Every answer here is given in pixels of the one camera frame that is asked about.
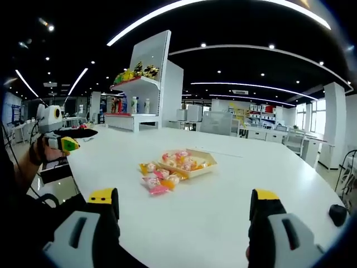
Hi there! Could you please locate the large white box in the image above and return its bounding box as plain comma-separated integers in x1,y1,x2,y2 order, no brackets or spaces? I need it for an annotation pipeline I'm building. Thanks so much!
186,104,202,122

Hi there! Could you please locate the black looped cable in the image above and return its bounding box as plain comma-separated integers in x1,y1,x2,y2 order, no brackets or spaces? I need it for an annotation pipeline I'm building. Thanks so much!
26,178,61,209

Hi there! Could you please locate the person's left hand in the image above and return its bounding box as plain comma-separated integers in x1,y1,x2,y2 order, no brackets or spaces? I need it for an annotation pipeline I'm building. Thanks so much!
41,141,67,163

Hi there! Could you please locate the white upright panel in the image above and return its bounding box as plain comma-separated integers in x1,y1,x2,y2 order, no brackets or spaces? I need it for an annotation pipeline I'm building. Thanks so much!
161,60,185,129

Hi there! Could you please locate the white table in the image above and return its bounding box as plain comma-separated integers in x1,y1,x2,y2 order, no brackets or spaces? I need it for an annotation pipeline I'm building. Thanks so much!
66,127,348,268

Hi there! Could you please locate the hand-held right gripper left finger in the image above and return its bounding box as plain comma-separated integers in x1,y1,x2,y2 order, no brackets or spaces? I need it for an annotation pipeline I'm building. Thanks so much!
41,187,122,268

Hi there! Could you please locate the blue white wall poster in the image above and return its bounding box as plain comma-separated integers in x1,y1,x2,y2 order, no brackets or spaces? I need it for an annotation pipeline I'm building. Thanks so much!
2,93,22,126

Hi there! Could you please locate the yellow green snack packet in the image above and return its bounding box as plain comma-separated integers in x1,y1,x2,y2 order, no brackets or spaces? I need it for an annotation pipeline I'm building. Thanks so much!
113,69,134,84

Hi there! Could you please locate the black rounded object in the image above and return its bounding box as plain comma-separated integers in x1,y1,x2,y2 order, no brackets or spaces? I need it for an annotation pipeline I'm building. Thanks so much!
328,204,348,227

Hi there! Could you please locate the storage shelf with white boxes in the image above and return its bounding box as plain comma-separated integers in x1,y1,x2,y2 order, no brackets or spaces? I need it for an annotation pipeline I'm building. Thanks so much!
248,103,278,123

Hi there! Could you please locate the black wrist band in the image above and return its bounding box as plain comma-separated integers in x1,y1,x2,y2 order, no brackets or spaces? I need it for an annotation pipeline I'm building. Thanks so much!
28,142,43,166

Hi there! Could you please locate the white desk with drawers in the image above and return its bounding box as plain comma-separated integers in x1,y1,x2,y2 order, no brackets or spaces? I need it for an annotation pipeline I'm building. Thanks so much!
247,127,288,143

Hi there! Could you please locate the long ceiling light strip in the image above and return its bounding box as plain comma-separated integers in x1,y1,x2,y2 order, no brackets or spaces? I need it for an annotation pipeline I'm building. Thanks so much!
107,0,332,47

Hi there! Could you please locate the white display shelf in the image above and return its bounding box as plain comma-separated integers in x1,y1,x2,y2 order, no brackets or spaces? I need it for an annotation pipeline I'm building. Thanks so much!
104,30,172,133

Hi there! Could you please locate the cream hexagonal bowl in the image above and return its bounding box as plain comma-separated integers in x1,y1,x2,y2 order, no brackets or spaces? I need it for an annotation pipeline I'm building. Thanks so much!
157,147,219,181

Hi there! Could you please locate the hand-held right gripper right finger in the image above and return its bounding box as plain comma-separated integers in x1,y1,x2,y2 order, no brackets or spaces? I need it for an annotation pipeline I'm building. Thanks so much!
247,189,326,268

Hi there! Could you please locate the grey mesh office chair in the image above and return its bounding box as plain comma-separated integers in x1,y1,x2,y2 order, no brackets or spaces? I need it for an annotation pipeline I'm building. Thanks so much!
200,111,234,136

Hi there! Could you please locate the heap of marshmallows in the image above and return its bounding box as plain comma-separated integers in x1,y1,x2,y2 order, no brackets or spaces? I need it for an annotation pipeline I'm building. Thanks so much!
138,150,213,196

